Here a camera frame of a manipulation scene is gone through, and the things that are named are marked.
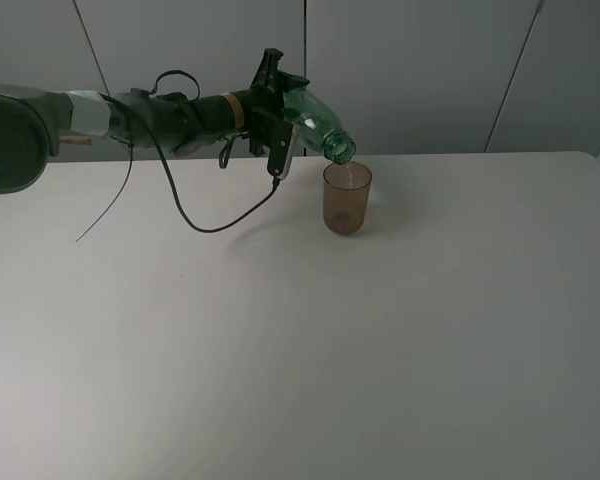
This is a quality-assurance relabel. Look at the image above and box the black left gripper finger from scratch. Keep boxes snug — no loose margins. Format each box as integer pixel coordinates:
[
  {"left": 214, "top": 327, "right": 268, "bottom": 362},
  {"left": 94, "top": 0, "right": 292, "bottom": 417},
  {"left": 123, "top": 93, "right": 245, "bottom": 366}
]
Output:
[{"left": 252, "top": 48, "right": 284, "bottom": 93}]

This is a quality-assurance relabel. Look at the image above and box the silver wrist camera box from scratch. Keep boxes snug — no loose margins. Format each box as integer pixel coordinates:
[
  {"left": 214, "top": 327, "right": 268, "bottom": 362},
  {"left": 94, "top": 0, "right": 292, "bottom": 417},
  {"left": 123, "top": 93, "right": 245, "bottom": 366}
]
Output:
[{"left": 267, "top": 121, "right": 297, "bottom": 181}]

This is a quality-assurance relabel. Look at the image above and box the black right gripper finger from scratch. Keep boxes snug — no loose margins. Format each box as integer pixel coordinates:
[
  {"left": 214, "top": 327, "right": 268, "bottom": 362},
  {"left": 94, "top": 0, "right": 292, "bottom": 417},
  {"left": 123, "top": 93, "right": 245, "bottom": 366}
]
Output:
[{"left": 279, "top": 71, "right": 310, "bottom": 93}]

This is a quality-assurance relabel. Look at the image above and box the black camera cable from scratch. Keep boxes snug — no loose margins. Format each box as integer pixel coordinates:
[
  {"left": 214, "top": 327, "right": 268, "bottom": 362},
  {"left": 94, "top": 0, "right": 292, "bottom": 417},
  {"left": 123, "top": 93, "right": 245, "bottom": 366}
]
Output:
[{"left": 74, "top": 94, "right": 284, "bottom": 244}]

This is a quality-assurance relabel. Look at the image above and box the pink translucent plastic cup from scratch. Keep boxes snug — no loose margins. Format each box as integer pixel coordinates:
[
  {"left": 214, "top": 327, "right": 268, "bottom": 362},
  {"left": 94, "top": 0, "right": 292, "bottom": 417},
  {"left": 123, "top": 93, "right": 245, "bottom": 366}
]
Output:
[{"left": 323, "top": 161, "right": 372, "bottom": 236}]

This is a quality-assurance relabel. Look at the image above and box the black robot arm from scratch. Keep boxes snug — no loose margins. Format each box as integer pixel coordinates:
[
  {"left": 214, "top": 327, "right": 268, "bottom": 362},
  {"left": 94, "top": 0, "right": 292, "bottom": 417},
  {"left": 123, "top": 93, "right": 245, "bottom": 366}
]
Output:
[{"left": 0, "top": 48, "right": 309, "bottom": 194}]

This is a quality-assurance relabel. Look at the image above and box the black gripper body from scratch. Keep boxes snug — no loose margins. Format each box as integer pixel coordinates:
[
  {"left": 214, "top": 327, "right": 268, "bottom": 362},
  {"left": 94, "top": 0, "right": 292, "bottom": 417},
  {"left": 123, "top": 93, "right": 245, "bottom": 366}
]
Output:
[{"left": 247, "top": 74, "right": 292, "bottom": 155}]

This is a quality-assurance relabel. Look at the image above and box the green transparent plastic bottle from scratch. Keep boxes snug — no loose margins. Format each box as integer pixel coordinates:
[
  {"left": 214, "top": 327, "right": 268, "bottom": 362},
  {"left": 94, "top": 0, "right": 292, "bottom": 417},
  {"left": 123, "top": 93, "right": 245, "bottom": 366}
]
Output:
[{"left": 283, "top": 88, "right": 356, "bottom": 165}]

